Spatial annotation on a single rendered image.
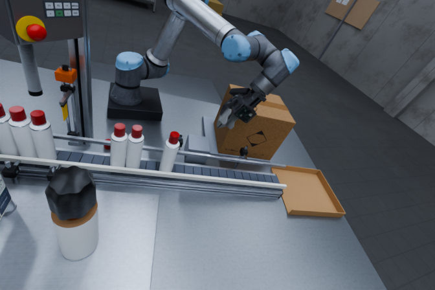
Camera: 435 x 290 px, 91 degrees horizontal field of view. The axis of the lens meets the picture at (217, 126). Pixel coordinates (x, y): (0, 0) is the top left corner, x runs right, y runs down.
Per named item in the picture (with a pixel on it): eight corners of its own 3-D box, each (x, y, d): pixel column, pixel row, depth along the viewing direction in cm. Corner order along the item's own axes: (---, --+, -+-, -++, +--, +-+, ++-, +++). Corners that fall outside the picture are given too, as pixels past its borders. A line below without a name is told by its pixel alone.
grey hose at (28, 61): (26, 94, 68) (8, 26, 55) (32, 89, 70) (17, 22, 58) (39, 97, 69) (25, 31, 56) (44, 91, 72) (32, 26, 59)
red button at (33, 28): (20, 21, 48) (29, 26, 47) (39, 20, 51) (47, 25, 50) (23, 37, 50) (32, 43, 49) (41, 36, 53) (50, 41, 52)
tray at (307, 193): (288, 214, 96) (292, 210, 94) (270, 168, 115) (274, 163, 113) (340, 217, 105) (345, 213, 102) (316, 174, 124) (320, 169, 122)
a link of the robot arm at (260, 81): (257, 69, 75) (271, 83, 79) (248, 79, 77) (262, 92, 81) (265, 78, 69) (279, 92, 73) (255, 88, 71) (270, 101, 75)
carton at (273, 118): (217, 153, 108) (237, 111, 92) (213, 123, 127) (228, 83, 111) (270, 160, 117) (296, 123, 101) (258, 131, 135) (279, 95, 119)
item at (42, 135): (35, 164, 72) (21, 116, 60) (43, 152, 76) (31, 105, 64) (53, 166, 74) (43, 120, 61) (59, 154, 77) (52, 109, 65)
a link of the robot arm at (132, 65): (109, 76, 106) (111, 49, 98) (134, 74, 116) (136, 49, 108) (123, 88, 101) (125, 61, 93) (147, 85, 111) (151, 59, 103)
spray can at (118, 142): (108, 171, 79) (109, 129, 66) (111, 160, 82) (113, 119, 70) (123, 172, 80) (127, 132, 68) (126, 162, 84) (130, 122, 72)
